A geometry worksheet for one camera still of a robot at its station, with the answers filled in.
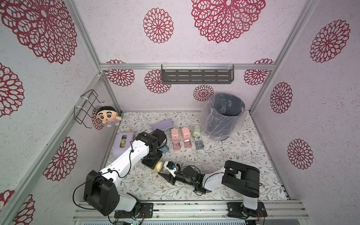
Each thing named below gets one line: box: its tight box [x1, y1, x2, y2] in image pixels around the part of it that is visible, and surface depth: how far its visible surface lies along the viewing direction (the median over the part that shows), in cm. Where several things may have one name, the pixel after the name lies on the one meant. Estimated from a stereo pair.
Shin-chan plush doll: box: [96, 105, 122, 128], surface depth 94 cm
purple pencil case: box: [151, 118, 174, 132], surface depth 115 cm
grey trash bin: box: [206, 93, 246, 142], surface depth 92 cm
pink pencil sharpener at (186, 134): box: [181, 127, 191, 140], surface depth 102 cm
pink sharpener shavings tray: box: [183, 138, 193, 149], surface depth 102 cm
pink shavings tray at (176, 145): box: [172, 140, 181, 151], surface depth 102 cm
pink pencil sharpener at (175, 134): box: [171, 127, 180, 141], surface depth 100 cm
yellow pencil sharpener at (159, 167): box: [153, 161, 165, 173], surface depth 74 cm
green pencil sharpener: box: [192, 124, 202, 140], surface depth 101 cm
